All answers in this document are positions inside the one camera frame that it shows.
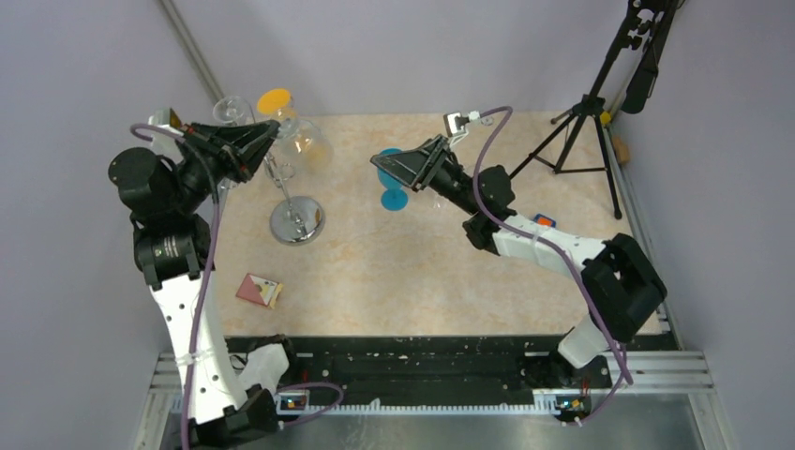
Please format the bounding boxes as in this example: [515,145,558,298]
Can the black base frame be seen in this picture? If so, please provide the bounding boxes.
[227,335,626,410]

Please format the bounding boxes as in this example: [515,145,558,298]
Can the red triangular card box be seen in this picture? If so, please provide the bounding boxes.
[235,273,284,308]

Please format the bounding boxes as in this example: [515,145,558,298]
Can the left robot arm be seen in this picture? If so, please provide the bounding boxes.
[108,120,301,449]

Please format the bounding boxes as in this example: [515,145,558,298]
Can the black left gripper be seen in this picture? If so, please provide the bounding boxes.
[172,118,281,213]

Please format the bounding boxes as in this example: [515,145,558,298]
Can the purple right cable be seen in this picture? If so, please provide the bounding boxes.
[472,105,635,427]

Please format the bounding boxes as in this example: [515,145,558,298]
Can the orange plastic wine glass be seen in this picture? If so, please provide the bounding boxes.
[256,88,293,116]

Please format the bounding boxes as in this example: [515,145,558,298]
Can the blue orange toy block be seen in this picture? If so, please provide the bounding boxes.
[532,214,557,228]

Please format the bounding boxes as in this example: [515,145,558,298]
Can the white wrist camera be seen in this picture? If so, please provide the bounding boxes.
[148,108,183,160]
[442,111,481,147]

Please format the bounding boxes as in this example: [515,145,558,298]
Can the clear stemmed wine glass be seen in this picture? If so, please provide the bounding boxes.
[212,96,256,127]

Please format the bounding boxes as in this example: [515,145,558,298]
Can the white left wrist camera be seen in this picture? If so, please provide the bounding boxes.
[148,108,183,160]

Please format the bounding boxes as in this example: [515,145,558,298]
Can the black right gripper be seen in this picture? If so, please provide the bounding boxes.
[370,135,481,217]

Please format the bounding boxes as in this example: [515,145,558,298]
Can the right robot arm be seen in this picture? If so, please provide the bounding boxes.
[370,135,668,386]

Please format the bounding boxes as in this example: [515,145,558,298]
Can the black tripod stand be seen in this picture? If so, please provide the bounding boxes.
[510,0,683,219]

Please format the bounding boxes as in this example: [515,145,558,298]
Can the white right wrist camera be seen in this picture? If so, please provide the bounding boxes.
[442,111,481,147]

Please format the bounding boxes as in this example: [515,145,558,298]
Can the chrome wine glass rack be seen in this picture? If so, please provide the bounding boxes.
[262,141,325,246]

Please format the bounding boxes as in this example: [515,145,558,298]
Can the blue plastic wine glass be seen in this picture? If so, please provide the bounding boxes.
[377,169,409,212]

